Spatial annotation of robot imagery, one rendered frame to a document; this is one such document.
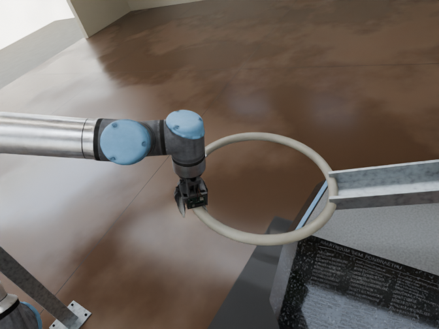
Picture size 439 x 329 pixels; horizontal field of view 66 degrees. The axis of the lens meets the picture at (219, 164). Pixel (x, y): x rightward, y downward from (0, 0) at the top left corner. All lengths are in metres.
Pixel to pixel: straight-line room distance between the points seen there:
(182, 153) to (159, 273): 1.61
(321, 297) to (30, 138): 0.99
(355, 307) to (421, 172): 0.47
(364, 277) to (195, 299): 1.21
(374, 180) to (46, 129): 0.91
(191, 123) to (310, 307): 0.78
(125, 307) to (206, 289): 0.52
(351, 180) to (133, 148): 0.72
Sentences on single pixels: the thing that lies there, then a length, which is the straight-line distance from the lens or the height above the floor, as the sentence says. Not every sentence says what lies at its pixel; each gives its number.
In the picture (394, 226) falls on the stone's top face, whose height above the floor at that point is 0.83.
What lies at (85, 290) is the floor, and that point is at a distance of 2.59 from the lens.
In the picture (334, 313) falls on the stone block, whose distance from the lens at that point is 1.26.
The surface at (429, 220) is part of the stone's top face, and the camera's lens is 1.30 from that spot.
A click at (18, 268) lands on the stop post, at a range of 2.10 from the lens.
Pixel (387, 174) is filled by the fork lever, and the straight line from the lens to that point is 1.14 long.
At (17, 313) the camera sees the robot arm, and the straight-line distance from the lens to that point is 1.09.
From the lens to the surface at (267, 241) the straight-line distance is 0.94.
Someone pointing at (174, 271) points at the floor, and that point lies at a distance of 2.33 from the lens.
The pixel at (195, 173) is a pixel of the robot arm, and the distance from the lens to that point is 0.89.
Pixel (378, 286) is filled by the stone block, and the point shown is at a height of 0.77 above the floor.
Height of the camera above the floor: 1.82
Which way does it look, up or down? 38 degrees down
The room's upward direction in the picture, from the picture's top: 18 degrees counter-clockwise
